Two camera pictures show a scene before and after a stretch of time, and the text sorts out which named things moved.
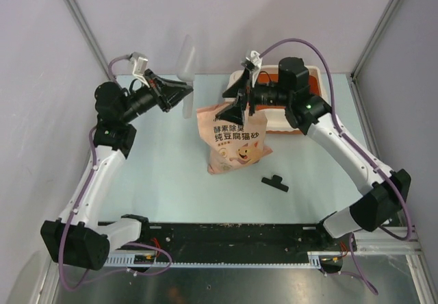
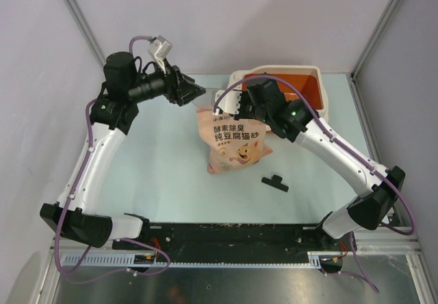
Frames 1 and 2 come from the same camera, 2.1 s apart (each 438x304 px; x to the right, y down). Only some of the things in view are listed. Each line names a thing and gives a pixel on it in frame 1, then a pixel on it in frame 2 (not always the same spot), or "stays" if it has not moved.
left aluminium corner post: [81, 23] stays
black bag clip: [276, 183] stays
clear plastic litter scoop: [185, 70] → [205, 100]
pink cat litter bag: [232, 145] stays
